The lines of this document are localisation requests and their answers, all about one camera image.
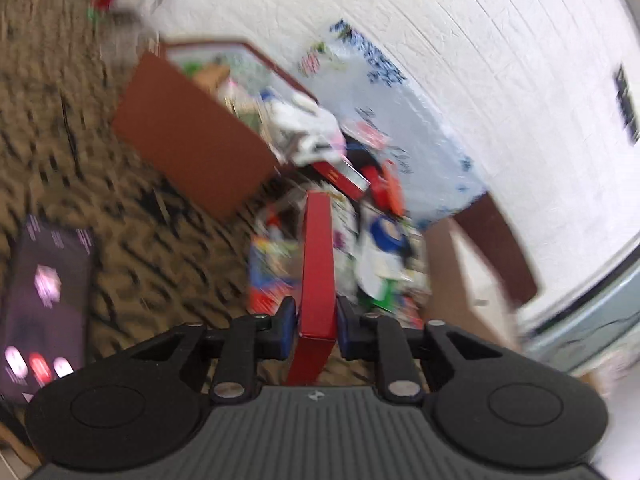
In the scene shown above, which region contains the red box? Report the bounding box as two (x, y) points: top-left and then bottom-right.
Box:
(285, 192), (336, 386)

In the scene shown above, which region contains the blue masking tape roll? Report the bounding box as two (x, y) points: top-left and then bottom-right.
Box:
(369, 216), (409, 254)

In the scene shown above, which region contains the tan cardboard box white inside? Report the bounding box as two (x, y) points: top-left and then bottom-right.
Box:
(423, 219), (521, 351)

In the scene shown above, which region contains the letter pattern table cloth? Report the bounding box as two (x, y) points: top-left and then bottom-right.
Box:
(1, 0), (277, 360)

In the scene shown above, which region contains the orange plastic tool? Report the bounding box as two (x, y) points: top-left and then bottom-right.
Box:
(361, 159), (406, 217)

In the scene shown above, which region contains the dark brown wooden board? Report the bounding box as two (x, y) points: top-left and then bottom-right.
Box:
(454, 193), (538, 308)

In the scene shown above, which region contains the white glove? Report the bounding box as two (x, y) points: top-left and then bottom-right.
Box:
(264, 92), (346, 167)

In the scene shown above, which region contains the reddish brown cardboard box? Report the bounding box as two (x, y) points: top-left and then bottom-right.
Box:
(113, 38), (307, 220)

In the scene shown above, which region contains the black smartphone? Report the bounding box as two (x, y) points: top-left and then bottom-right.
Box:
(1, 214), (96, 405)

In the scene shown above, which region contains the floral white plastic bag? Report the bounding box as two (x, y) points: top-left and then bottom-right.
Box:
(298, 20), (487, 224)

